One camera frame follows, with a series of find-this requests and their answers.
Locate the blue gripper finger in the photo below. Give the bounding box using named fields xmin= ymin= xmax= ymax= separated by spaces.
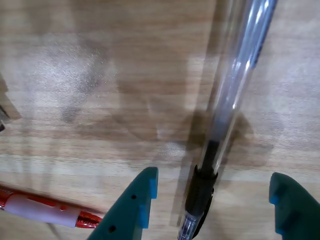
xmin=86 ymin=166 xmax=160 ymax=240
xmin=268 ymin=171 xmax=320 ymax=240

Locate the clear pen with black cap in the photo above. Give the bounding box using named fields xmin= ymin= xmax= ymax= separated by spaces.
xmin=176 ymin=0 xmax=279 ymax=240

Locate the red pen with white grip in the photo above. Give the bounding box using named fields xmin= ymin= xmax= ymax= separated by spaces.
xmin=0 ymin=186 xmax=103 ymax=230

